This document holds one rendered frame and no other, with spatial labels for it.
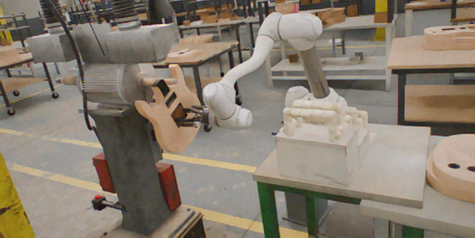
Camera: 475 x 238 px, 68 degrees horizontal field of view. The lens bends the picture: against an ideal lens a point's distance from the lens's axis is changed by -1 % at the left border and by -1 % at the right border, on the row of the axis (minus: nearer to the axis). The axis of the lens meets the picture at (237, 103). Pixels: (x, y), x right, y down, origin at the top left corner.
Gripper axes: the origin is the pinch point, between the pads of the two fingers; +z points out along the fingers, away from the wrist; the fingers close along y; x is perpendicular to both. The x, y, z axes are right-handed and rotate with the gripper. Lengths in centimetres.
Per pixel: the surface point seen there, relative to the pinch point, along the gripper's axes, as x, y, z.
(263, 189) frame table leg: -11, -28, -55
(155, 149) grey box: -33, 0, 38
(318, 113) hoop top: 20, -14, -81
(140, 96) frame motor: 12.9, -0.8, 18.7
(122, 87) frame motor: 23.7, -5.7, 19.9
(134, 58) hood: 38.9, -3.3, 3.1
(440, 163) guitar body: -5, -10, -118
